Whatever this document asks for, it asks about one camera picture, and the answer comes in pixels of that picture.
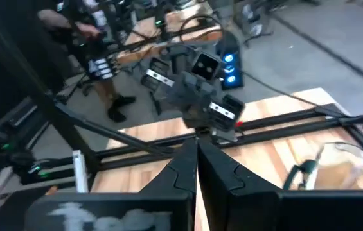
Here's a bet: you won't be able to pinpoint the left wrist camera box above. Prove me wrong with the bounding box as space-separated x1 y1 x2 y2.
191 51 222 81

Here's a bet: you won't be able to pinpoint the cream and green gardening bag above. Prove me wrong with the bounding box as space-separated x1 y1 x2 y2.
282 141 363 192

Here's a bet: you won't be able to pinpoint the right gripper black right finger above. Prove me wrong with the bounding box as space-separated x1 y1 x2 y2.
197 137 363 231

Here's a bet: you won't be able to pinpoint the wooden work table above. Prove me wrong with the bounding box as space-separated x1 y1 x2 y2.
116 2 224 67

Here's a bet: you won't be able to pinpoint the white plastic bracket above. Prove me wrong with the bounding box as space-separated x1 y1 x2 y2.
71 150 89 194

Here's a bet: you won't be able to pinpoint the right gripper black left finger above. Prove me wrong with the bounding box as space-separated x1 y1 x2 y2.
23 137 199 231

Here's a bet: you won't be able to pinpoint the black computer tower blue lights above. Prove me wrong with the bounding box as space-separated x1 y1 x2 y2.
215 31 245 91

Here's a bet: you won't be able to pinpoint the person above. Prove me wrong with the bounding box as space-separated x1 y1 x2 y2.
36 0 137 123

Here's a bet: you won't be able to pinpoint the black floor cable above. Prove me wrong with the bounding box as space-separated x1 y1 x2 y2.
241 71 319 107

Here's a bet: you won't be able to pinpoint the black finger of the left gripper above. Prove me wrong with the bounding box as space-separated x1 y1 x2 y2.
189 86 216 128
174 76 201 116

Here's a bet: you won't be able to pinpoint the person's hand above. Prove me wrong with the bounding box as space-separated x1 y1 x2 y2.
76 22 102 40

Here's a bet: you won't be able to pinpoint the black aluminium rig frame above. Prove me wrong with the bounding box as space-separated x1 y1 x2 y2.
0 0 363 193

